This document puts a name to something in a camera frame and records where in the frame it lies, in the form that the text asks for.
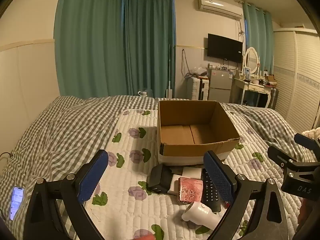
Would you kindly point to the grey small fridge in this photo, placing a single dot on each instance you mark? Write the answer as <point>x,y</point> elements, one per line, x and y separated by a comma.
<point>220,85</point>

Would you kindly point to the black remote control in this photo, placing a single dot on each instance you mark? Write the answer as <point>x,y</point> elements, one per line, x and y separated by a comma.
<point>211,197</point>

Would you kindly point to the white air conditioner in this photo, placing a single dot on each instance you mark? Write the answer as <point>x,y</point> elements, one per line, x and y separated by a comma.
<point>220,6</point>

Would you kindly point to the clear plastic bag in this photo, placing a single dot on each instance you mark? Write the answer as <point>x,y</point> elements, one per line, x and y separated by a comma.
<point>198,71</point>

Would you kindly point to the white mop pole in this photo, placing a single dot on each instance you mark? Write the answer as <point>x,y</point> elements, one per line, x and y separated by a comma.
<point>169,80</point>

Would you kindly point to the white dressing table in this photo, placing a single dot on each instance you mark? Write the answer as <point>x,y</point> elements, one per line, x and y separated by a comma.
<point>250,86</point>

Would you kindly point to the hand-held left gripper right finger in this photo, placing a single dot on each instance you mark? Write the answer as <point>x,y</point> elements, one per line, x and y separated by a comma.
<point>220,177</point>

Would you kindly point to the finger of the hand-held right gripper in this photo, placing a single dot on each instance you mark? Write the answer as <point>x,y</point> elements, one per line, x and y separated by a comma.
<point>307,140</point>
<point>280,156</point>

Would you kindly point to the person's right forearm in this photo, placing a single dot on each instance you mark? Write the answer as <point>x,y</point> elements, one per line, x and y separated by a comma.
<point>306,212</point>

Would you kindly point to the white oval mirror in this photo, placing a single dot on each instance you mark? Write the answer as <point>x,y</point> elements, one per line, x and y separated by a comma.
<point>250,58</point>

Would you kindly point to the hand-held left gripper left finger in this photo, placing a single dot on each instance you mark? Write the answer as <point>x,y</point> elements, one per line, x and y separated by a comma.
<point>92,177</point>

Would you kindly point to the narrow green curtain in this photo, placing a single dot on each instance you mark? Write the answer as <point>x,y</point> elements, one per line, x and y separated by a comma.
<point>150,42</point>

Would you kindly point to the black wall television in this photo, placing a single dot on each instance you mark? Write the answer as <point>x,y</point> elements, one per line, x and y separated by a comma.
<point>223,47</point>

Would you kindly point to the pink patterned case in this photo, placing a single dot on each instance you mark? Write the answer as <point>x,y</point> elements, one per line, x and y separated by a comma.
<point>190,190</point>

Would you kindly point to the white louvered wardrobe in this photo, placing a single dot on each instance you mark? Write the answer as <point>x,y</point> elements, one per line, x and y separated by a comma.
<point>297,80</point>

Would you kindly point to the wide green curtain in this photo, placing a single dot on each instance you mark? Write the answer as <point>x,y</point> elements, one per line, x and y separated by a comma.
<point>87,42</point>

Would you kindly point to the small white box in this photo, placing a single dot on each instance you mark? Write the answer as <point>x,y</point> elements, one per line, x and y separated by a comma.
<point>191,172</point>

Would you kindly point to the beige plush item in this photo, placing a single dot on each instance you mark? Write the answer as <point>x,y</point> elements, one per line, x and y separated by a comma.
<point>312,133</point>

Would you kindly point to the grey checkered blanket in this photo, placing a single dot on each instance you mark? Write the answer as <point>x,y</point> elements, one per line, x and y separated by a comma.
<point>62,130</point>

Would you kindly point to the smartphone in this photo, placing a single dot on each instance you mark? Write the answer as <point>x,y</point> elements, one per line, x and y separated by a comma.
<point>17,202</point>

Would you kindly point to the white suitcase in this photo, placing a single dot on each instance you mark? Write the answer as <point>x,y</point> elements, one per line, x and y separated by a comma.
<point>196,88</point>

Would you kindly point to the black power adapter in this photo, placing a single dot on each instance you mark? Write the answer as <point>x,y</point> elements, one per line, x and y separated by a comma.
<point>161,177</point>

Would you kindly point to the green window curtain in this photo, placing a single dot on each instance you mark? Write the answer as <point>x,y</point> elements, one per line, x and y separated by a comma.
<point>257,35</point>

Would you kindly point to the white floral quilted mat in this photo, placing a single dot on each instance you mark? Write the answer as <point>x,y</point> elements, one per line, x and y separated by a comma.
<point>135,205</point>

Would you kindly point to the small picture frame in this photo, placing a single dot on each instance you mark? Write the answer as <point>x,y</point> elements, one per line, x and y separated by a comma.
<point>247,73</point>

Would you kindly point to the cardboard box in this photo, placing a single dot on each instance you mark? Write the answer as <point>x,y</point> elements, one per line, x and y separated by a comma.
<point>175,132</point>

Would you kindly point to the dark suitcase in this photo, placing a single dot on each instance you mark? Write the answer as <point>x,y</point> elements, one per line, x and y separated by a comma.
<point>274,98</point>

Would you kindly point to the large water bottle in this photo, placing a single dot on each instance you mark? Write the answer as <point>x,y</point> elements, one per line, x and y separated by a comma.
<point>142,93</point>

